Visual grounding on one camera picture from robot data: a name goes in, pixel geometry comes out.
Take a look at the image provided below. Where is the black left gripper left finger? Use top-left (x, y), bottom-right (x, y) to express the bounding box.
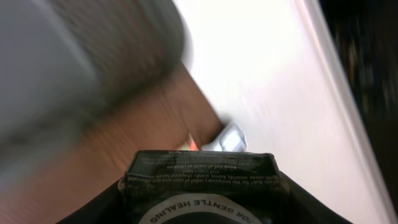
top-left (58, 180), bottom-right (124, 224)

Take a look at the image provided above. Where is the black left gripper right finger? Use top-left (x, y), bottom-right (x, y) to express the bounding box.
top-left (280, 171), bottom-right (351, 224)

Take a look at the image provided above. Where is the dark green ointment box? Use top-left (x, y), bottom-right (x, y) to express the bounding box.
top-left (118, 151), bottom-right (290, 224)

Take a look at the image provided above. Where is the yellow white snack bag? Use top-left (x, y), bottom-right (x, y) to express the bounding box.
top-left (177, 133), bottom-right (200, 151)

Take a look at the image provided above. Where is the white barcode scanner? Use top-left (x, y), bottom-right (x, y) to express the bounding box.
top-left (201, 122), bottom-right (247, 152)

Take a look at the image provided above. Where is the dark grey plastic basket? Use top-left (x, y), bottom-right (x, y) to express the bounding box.
top-left (1, 0), bottom-right (185, 189)

